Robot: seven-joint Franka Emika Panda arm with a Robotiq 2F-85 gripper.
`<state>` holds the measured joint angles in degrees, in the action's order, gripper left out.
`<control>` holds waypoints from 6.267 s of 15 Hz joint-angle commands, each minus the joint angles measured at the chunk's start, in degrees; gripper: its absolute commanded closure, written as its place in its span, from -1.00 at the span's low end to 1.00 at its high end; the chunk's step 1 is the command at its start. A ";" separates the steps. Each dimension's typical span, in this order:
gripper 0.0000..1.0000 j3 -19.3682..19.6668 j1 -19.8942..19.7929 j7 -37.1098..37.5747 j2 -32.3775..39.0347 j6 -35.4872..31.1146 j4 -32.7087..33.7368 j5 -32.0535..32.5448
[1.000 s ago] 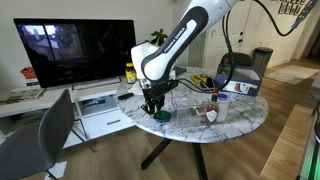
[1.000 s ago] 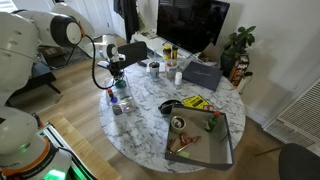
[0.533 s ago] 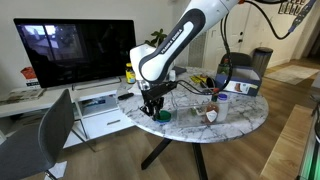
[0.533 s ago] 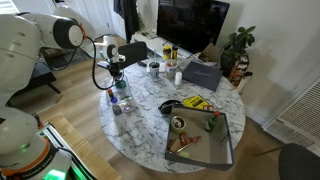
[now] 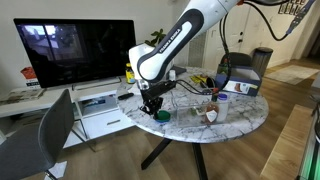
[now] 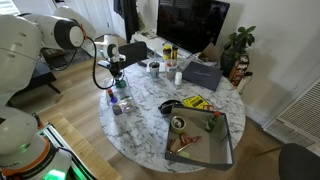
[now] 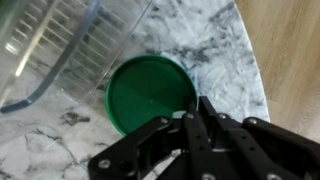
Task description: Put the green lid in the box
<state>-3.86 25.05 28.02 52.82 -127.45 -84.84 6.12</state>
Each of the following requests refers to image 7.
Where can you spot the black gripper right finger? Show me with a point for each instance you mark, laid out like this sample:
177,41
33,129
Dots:
266,150

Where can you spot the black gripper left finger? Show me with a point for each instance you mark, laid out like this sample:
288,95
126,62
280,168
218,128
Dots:
126,156

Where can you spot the round green plastic lid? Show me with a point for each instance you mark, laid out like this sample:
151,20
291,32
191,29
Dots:
146,90

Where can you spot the clear plastic storage box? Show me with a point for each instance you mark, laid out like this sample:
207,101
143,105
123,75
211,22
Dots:
66,40

